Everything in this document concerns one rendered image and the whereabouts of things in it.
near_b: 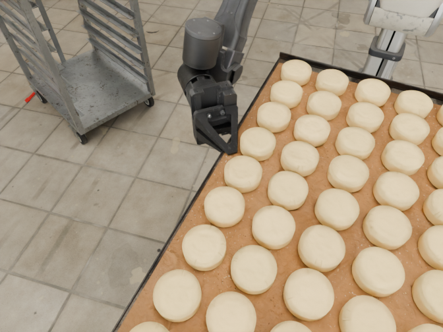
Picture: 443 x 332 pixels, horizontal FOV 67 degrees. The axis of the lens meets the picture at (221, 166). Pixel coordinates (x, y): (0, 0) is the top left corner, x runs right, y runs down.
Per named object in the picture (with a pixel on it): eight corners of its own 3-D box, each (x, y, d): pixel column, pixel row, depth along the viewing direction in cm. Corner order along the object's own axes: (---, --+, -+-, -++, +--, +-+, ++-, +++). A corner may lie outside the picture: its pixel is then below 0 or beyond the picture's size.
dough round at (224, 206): (252, 206, 42) (252, 198, 41) (229, 236, 40) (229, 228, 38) (221, 187, 44) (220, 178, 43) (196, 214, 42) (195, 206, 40)
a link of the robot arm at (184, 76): (204, 82, 63) (174, 83, 61) (209, 49, 58) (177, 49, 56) (215, 105, 59) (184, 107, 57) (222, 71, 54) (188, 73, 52)
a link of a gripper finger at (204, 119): (209, 149, 45) (190, 105, 50) (211, 180, 50) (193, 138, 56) (256, 136, 46) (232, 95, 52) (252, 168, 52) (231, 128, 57)
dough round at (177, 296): (185, 332, 34) (183, 328, 32) (146, 307, 35) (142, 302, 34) (210, 288, 36) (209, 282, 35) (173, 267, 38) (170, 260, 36)
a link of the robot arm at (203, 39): (240, 78, 64) (202, 60, 66) (256, 18, 56) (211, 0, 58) (209, 107, 56) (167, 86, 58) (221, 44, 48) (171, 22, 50)
